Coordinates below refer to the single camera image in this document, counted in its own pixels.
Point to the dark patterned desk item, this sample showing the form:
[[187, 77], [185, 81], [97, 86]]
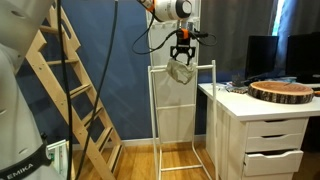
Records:
[[239, 89]]

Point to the dark small desk cup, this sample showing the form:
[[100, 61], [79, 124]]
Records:
[[238, 80]]

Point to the white deep desk drawer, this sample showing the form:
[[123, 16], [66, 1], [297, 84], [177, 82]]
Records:
[[273, 163]]

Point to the white desk with drawers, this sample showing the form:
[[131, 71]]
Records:
[[266, 110]]

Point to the black orange gripper body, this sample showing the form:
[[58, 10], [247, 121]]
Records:
[[183, 37]]

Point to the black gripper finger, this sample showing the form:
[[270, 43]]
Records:
[[174, 52], [191, 53]]

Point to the small orange object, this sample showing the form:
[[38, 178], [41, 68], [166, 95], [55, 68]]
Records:
[[317, 93]]

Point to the small black monitor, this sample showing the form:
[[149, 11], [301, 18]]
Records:
[[261, 55]]

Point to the beige cap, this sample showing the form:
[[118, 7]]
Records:
[[178, 71]]

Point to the round wood slice with bark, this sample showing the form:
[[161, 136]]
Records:
[[280, 91]]

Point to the white medium desk drawer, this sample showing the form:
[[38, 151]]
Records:
[[275, 142]]

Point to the white shallow desk drawer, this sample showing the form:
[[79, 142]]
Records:
[[276, 127]]

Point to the light wooden ladder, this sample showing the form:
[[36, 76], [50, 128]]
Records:
[[63, 96]]

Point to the large black monitor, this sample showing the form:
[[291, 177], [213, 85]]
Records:
[[303, 55]]

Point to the bluish grey curtain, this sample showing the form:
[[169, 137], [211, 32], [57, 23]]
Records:
[[298, 16]]

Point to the aluminium frame profile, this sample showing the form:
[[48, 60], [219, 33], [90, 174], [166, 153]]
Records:
[[56, 156]]

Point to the white metal clothes rack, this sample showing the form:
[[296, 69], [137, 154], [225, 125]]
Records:
[[173, 100]]

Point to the wooden board edge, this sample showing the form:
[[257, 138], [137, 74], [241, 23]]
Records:
[[70, 163]]

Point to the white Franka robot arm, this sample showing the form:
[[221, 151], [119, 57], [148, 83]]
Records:
[[16, 126]]

